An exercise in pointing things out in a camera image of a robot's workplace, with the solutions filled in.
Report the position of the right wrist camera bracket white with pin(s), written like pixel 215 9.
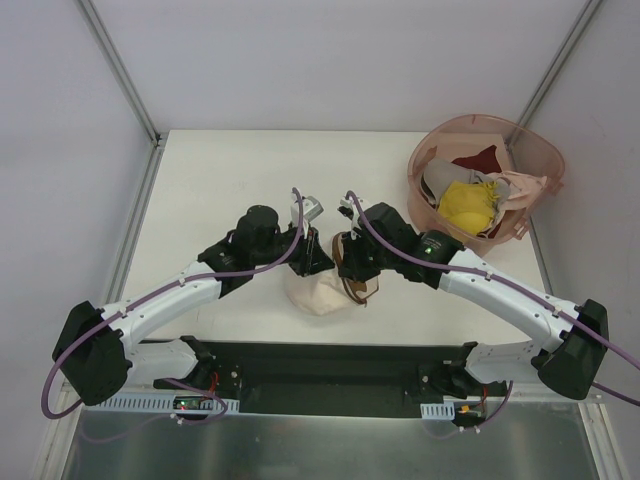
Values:
pixel 347 209

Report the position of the beige round mesh laundry bag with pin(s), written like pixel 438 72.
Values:
pixel 326 292

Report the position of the white cable duct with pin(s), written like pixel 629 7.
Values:
pixel 167 403
pixel 443 411

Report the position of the left aluminium frame post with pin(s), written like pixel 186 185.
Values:
pixel 106 45

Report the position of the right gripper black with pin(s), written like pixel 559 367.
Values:
pixel 353 255

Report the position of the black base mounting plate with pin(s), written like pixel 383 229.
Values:
pixel 334 380

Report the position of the right white cable duct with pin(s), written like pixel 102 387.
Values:
pixel 443 411

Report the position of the yellow bra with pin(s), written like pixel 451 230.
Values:
pixel 470 207

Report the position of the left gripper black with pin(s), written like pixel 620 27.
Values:
pixel 310 251

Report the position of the grey beige bra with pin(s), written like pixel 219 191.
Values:
pixel 439 174

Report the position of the aluminium frame post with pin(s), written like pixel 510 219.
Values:
pixel 566 49
pixel 106 45

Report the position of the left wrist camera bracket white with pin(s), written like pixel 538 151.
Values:
pixel 310 208

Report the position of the dark red garment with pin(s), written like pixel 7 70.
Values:
pixel 485 161

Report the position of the wrist camera bracket white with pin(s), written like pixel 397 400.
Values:
pixel 310 208
pixel 347 209

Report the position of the right aluminium frame post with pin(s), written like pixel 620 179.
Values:
pixel 566 49

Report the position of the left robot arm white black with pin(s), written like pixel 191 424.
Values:
pixel 103 349

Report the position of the left white cable duct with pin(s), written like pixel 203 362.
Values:
pixel 167 403

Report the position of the pink translucent plastic basket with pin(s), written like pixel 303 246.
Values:
pixel 518 149

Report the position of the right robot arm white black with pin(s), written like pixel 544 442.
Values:
pixel 564 348

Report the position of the light pink garment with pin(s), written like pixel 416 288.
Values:
pixel 517 191

